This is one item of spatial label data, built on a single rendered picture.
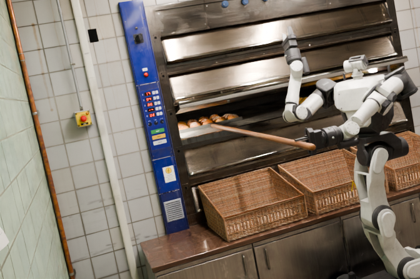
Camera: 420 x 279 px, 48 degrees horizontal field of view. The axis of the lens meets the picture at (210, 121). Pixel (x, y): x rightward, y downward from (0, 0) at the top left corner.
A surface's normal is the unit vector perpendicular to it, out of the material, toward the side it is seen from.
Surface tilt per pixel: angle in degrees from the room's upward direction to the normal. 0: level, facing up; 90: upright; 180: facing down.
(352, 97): 90
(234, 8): 90
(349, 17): 70
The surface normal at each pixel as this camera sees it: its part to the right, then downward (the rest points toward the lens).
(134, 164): 0.28, 0.03
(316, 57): 0.19, -0.30
